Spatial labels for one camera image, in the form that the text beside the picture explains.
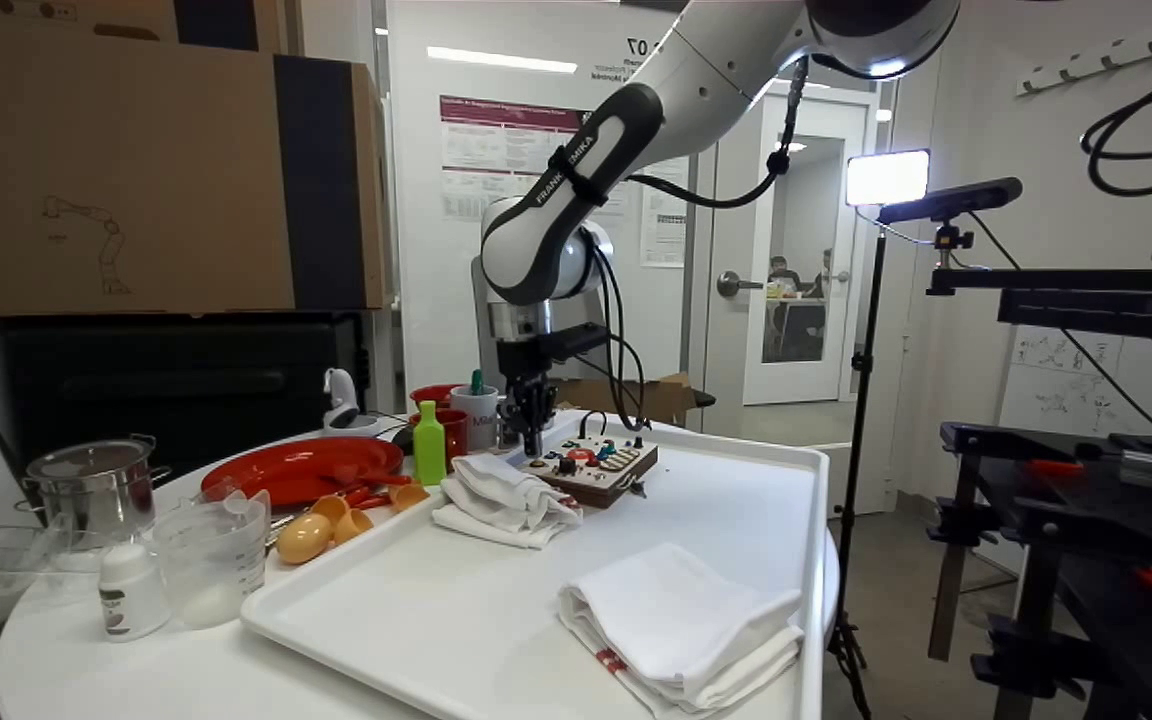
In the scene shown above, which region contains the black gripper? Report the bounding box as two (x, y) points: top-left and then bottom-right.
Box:
(491, 329), (576, 463)

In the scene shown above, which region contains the wooden button busy board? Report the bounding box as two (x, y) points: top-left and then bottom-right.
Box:
(528, 420), (664, 514)

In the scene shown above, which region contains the white measuring pitcher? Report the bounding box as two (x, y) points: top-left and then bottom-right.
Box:
(458, 369), (514, 460)

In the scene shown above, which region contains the red cup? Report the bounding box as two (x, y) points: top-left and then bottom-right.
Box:
(407, 380), (473, 460)

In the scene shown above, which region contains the small green bottle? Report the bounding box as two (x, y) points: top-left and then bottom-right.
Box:
(407, 396), (452, 494)

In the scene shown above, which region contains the orange fruit piece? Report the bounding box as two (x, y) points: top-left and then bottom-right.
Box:
(308, 494), (375, 545)
(384, 476), (431, 522)

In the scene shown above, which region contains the large white plastic tray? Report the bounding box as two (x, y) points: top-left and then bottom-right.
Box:
(238, 420), (831, 720)

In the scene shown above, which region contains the plain white folded towel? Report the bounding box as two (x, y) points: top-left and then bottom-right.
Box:
(554, 542), (808, 720)

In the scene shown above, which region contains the large red plate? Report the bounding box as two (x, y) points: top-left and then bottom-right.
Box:
(195, 438), (407, 515)

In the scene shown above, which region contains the yellow fruit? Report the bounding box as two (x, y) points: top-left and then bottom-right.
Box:
(272, 514), (339, 571)

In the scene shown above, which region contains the white door with window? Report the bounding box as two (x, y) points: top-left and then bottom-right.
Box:
(712, 83), (877, 412)

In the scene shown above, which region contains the clear plastic container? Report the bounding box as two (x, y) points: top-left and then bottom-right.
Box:
(0, 514), (89, 605)
(151, 486), (277, 634)

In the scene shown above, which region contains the black cabinet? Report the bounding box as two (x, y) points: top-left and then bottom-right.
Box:
(0, 312), (375, 486)

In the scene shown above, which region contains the ceiling light strip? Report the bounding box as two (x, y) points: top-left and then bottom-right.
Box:
(422, 43), (584, 80)

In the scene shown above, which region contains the LED light on stand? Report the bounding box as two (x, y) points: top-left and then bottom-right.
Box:
(823, 150), (937, 720)

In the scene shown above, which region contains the small white bottle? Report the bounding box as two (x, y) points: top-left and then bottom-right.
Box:
(93, 537), (160, 643)

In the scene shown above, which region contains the large brown cardboard sheet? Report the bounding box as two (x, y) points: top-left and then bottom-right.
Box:
(0, 0), (400, 322)

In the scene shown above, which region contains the black metal rig table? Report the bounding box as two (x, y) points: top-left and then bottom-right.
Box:
(929, 185), (1152, 720)

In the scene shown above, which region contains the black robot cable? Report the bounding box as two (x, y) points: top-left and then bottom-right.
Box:
(584, 53), (820, 441)

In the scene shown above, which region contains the red headed wall poster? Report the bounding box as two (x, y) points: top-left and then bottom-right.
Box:
(437, 93), (596, 223)

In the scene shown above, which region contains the wall whiteboard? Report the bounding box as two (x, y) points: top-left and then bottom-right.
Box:
(1002, 324), (1152, 441)

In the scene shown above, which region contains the looped black cable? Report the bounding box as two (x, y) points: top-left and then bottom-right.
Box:
(1075, 58), (1152, 203)

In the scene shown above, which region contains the white coat hook rail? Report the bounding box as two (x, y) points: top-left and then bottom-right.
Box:
(1013, 10), (1152, 101)

